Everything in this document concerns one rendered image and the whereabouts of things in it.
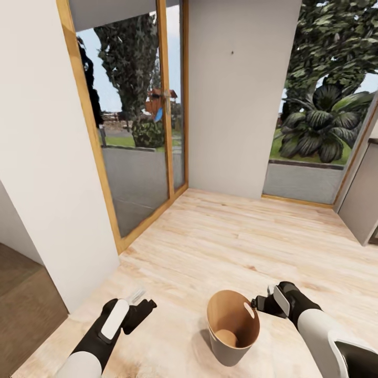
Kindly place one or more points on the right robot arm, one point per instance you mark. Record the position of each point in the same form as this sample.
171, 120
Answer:
337, 352

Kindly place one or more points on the cabinet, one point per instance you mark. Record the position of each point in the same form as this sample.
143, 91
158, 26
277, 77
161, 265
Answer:
31, 309

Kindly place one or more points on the door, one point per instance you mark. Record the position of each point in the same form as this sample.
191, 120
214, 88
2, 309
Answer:
130, 63

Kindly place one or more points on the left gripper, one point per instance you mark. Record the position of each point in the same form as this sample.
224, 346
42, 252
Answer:
142, 311

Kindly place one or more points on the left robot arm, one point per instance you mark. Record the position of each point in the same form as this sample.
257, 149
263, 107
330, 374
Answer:
91, 355

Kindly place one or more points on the trash can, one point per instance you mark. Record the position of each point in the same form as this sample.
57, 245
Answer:
232, 328

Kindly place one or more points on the fixed window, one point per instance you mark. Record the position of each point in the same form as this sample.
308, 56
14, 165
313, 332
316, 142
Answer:
328, 101

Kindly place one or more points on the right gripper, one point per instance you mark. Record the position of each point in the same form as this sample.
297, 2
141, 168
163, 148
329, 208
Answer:
264, 305

